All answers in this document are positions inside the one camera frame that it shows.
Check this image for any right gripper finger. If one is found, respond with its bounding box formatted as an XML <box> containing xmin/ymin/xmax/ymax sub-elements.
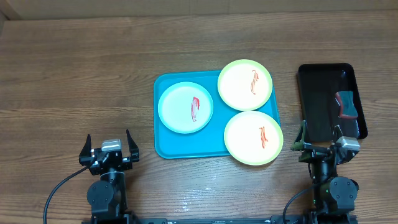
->
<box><xmin>332</xmin><ymin>124</ymin><xmax>343</xmax><ymax>143</ymax></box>
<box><xmin>294</xmin><ymin>120</ymin><xmax>308</xmax><ymax>146</ymax></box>

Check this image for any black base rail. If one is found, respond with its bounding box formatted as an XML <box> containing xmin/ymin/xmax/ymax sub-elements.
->
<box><xmin>81</xmin><ymin>214</ymin><xmax>358</xmax><ymax>224</ymax></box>

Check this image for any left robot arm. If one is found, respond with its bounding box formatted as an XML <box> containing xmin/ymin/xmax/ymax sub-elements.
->
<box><xmin>79</xmin><ymin>131</ymin><xmax>140</xmax><ymax>223</ymax></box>

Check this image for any black plastic tray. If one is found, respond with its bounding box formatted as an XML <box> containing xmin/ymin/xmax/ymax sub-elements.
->
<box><xmin>297</xmin><ymin>63</ymin><xmax>368</xmax><ymax>142</ymax></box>

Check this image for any teal plastic tray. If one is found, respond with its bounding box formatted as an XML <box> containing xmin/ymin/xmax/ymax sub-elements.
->
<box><xmin>153</xmin><ymin>70</ymin><xmax>281</xmax><ymax>160</ymax></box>

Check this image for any yellow-green plate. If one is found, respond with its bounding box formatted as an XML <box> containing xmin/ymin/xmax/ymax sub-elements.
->
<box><xmin>217</xmin><ymin>59</ymin><xmax>273</xmax><ymax>111</ymax></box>
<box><xmin>224</xmin><ymin>111</ymin><xmax>284</xmax><ymax>166</ymax></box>

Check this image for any light blue plate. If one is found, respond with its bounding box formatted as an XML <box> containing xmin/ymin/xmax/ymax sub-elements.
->
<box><xmin>158</xmin><ymin>82</ymin><xmax>213</xmax><ymax>134</ymax></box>

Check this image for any red and green sponge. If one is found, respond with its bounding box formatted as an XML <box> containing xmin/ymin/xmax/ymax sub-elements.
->
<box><xmin>335</xmin><ymin>90</ymin><xmax>358</xmax><ymax>119</ymax></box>

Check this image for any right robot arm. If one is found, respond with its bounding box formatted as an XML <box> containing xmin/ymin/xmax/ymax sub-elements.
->
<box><xmin>282</xmin><ymin>120</ymin><xmax>360</xmax><ymax>224</ymax></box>

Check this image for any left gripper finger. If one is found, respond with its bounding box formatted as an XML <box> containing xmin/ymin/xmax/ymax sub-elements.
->
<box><xmin>126</xmin><ymin>129</ymin><xmax>139</xmax><ymax>157</ymax></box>
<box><xmin>79</xmin><ymin>134</ymin><xmax>91</xmax><ymax>158</ymax></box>

